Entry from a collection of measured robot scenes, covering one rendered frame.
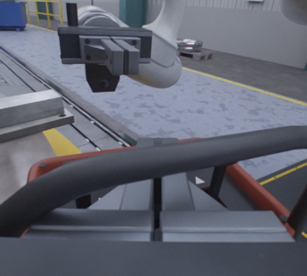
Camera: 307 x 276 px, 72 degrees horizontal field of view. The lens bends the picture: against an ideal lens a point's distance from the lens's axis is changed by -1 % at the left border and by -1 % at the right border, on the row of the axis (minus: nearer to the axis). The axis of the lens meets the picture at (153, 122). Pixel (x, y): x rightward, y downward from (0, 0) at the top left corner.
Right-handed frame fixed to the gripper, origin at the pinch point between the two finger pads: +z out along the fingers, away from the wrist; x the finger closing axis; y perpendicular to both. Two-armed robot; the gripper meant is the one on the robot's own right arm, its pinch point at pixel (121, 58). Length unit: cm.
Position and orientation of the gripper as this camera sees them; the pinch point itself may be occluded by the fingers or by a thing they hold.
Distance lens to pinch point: 25.1
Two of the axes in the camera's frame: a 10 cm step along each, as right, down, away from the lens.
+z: 3.4, 4.5, -8.2
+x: 9.4, -1.0, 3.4
